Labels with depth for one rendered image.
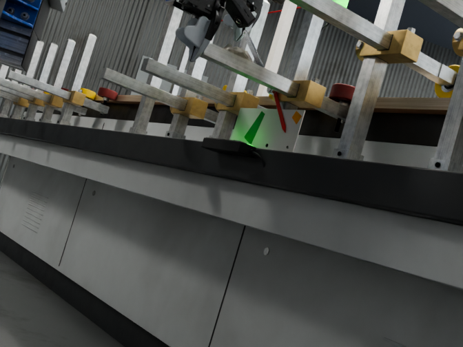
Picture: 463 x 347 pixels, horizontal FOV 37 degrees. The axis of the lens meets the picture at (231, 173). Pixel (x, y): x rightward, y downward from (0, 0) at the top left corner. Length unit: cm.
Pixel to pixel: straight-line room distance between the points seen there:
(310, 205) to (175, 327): 84
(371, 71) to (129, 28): 710
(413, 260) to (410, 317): 27
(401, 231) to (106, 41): 730
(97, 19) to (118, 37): 32
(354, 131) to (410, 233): 26
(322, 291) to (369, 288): 15
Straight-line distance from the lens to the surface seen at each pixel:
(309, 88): 154
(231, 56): 146
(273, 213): 153
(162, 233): 234
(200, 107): 196
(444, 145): 123
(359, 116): 140
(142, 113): 224
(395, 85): 903
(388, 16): 145
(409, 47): 139
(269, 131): 160
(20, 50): 168
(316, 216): 142
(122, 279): 253
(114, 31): 840
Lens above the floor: 51
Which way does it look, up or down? 4 degrees up
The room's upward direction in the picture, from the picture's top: 17 degrees clockwise
